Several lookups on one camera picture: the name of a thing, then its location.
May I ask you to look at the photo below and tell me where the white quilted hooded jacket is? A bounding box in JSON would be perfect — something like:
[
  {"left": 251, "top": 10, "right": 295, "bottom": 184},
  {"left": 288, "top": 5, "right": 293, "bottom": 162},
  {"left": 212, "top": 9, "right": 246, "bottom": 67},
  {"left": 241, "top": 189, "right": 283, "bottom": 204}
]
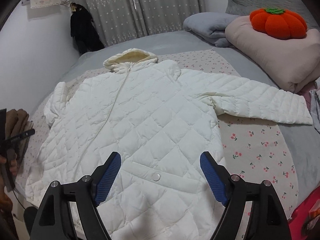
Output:
[{"left": 25, "top": 48, "right": 314, "bottom": 240}]

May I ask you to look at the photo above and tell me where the person's left hand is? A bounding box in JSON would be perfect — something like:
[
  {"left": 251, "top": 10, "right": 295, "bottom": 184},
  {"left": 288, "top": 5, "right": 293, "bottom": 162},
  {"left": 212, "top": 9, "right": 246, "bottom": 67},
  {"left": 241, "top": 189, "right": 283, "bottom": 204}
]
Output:
[{"left": 0, "top": 153, "right": 18, "bottom": 176}]

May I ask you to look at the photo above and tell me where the red plastic box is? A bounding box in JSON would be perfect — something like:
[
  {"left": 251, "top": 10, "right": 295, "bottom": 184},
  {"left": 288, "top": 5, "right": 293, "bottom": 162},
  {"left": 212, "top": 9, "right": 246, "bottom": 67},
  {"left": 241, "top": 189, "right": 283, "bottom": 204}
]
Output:
[{"left": 289, "top": 189, "right": 319, "bottom": 239}]

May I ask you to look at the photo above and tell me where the black hanging garment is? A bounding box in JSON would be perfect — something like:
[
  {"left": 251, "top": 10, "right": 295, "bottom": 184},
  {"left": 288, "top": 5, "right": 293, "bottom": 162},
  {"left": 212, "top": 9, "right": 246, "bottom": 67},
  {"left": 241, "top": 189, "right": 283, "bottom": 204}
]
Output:
[{"left": 70, "top": 3, "right": 105, "bottom": 55}]

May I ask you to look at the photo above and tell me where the pink folded duvet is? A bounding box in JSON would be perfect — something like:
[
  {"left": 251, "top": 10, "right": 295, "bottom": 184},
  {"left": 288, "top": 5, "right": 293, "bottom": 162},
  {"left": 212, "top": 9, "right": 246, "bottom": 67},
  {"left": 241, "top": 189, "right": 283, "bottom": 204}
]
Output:
[{"left": 225, "top": 16, "right": 320, "bottom": 93}]

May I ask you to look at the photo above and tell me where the grey dotted curtain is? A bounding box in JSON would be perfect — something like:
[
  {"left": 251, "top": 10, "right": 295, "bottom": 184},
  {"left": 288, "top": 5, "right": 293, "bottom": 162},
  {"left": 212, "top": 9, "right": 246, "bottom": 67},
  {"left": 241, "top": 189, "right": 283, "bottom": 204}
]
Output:
[{"left": 71, "top": 0, "right": 205, "bottom": 47}]

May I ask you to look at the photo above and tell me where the orange pumpkin plush cushion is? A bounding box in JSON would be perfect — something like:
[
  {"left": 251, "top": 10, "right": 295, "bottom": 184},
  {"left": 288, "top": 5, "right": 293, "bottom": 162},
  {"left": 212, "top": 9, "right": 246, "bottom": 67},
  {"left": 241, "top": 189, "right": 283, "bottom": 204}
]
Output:
[{"left": 249, "top": 8, "right": 308, "bottom": 40}]

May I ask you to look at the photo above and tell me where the blue-grey folded blanket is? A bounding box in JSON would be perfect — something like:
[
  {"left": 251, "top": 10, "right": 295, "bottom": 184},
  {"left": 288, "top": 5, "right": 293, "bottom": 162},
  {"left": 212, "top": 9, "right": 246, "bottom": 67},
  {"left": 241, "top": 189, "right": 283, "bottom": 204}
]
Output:
[{"left": 183, "top": 12, "right": 239, "bottom": 48}]

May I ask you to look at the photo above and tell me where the grey quilted pillow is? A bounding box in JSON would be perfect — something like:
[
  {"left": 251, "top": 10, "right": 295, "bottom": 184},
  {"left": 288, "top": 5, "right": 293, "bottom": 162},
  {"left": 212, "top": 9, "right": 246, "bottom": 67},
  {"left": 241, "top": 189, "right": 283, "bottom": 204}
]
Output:
[{"left": 226, "top": 0, "right": 319, "bottom": 30}]

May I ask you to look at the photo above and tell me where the black cable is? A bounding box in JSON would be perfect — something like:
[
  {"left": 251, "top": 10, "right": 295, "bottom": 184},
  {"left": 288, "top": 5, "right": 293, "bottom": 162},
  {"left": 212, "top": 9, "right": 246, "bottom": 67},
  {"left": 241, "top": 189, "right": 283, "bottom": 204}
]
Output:
[{"left": 10, "top": 179, "right": 28, "bottom": 212}]

